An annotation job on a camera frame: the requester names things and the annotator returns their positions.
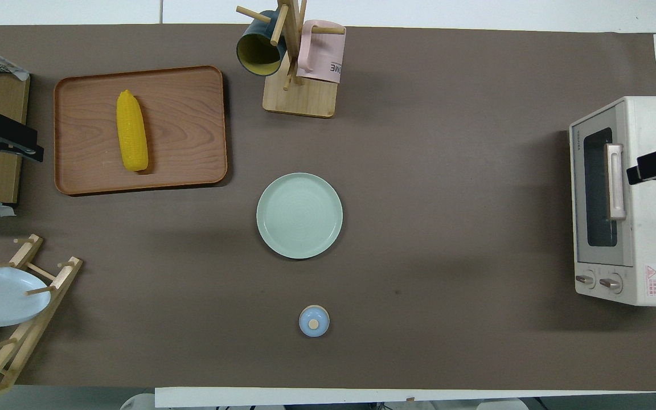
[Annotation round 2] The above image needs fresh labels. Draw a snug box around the dark green mug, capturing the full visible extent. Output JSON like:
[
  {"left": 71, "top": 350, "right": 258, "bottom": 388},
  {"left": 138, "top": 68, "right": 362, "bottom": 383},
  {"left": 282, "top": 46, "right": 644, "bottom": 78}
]
[{"left": 236, "top": 10, "right": 288, "bottom": 77}]

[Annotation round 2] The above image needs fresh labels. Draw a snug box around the yellow corn cob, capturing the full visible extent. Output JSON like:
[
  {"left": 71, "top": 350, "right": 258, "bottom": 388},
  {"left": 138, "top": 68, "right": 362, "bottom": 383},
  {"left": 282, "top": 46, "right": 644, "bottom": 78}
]
[{"left": 116, "top": 89, "right": 150, "bottom": 173}]

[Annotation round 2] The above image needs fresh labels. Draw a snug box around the pink mug with lettering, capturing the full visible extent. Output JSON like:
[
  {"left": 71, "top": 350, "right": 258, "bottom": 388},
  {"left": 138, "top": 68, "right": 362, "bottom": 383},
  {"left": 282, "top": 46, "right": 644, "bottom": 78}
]
[{"left": 296, "top": 20, "right": 347, "bottom": 84}]

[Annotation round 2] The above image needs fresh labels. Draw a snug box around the large brown table mat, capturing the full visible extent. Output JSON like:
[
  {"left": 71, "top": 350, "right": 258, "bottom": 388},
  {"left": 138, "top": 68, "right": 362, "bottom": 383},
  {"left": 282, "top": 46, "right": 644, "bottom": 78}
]
[{"left": 0, "top": 24, "right": 656, "bottom": 393}]

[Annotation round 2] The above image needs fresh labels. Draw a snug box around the glass oven door with handle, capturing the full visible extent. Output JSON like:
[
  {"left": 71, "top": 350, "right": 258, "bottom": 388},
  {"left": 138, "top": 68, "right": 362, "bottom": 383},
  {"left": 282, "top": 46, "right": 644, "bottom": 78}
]
[{"left": 569, "top": 110, "right": 634, "bottom": 268}]

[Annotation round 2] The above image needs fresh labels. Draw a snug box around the white round base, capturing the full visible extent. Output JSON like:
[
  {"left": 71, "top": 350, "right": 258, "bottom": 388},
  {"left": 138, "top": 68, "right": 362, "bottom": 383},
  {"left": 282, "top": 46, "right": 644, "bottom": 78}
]
[{"left": 120, "top": 392, "right": 156, "bottom": 410}]

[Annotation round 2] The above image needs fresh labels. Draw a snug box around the brown wooden serving tray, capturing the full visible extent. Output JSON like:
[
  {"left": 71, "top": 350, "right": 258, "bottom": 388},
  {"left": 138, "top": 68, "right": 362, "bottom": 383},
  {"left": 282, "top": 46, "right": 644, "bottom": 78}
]
[{"left": 54, "top": 65, "right": 229, "bottom": 196}]

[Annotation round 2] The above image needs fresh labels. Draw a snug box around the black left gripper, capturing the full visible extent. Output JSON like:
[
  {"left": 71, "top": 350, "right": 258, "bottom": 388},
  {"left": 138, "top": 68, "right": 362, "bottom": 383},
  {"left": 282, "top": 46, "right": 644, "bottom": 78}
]
[{"left": 0, "top": 112, "right": 45, "bottom": 167}]

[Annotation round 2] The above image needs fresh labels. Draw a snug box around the wooden dish rack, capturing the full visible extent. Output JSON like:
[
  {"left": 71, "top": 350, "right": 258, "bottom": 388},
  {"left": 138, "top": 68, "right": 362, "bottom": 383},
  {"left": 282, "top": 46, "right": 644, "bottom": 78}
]
[{"left": 0, "top": 233, "right": 84, "bottom": 408}]

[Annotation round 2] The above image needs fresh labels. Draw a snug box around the wooden mug tree stand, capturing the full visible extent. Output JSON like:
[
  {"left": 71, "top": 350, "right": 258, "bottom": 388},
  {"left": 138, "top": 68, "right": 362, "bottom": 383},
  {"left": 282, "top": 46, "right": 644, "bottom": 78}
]
[{"left": 236, "top": 0, "right": 346, "bottom": 119}]

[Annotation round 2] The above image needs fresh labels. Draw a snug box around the mint green plate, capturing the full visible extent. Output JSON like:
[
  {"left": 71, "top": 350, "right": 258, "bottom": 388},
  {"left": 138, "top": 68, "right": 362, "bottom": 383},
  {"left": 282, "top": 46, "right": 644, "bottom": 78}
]
[{"left": 256, "top": 172, "right": 344, "bottom": 260}]

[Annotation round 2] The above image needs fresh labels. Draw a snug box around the blue jar with wooden lid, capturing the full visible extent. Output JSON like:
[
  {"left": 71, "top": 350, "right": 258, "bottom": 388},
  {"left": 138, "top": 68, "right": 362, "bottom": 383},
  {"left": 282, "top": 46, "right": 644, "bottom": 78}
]
[{"left": 298, "top": 305, "right": 331, "bottom": 338}]

